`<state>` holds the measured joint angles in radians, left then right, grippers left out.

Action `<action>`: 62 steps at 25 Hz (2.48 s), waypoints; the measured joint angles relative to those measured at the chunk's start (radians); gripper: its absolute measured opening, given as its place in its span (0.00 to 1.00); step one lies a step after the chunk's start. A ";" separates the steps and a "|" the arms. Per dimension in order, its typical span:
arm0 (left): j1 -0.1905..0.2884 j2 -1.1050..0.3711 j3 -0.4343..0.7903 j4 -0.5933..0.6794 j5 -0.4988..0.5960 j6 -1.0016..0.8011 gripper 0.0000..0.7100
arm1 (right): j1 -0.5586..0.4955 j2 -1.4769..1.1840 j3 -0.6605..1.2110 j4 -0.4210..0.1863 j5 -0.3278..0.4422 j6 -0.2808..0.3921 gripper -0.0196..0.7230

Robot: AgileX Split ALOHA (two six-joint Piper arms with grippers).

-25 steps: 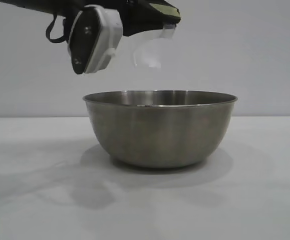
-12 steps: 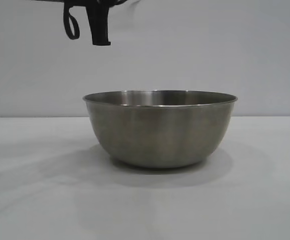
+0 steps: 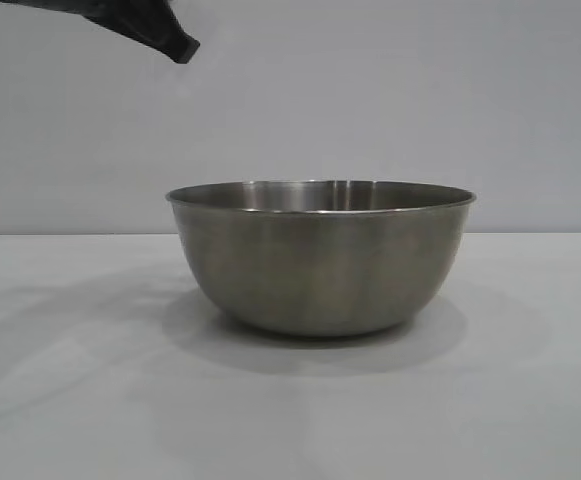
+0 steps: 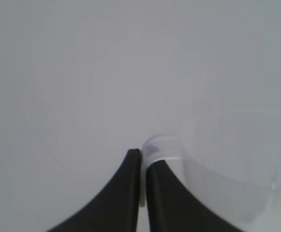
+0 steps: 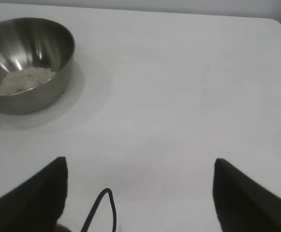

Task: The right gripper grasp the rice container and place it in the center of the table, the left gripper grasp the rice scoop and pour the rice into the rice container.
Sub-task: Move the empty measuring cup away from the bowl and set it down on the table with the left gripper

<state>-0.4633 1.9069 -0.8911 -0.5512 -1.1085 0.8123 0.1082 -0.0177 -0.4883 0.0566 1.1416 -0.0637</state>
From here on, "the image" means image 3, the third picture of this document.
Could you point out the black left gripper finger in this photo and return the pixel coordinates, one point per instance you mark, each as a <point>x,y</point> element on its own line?
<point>155,25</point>

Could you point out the stainless steel mixing bowl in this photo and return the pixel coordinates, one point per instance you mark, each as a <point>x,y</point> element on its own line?
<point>320,265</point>

